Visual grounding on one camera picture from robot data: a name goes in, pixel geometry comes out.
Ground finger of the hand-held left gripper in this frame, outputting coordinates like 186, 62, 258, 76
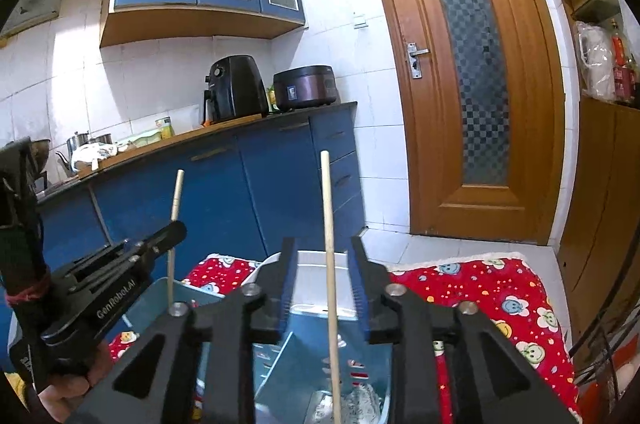
122, 221, 188, 267

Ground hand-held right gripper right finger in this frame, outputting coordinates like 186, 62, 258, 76
348, 235, 576, 424

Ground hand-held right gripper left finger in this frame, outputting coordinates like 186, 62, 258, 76
70, 237, 301, 424

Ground wooden chopstick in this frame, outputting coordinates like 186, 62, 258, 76
320, 151, 343, 424
166, 170, 185, 305

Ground light blue utensil holder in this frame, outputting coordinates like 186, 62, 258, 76
122, 249, 393, 424

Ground person's left hand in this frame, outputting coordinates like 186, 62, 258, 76
37, 343, 115, 424

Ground blue base cabinet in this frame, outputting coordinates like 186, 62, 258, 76
0, 101, 368, 355

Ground white cloth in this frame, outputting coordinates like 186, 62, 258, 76
70, 143, 126, 170

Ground red printed blanket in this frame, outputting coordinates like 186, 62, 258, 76
107, 251, 583, 424

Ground steel pot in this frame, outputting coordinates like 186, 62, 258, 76
66, 131, 113, 155

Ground steel kettle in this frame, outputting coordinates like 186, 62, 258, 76
55, 149, 77, 178

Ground wooden door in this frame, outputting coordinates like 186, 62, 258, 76
357, 0, 566, 245

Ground black air fryer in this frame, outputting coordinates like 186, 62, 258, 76
201, 55, 270, 125

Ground dark rice cooker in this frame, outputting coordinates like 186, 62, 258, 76
272, 64, 337, 112

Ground black metal rack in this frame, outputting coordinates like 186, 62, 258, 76
570, 284, 640, 424

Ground wooden shelf cabinet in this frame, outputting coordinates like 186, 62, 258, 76
515, 0, 640, 355

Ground red bottles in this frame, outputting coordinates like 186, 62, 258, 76
610, 19, 640, 105

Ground metal door handle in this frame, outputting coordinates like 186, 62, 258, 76
406, 43, 431, 80

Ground white handled plastic bag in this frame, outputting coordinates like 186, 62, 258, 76
575, 22, 618, 102

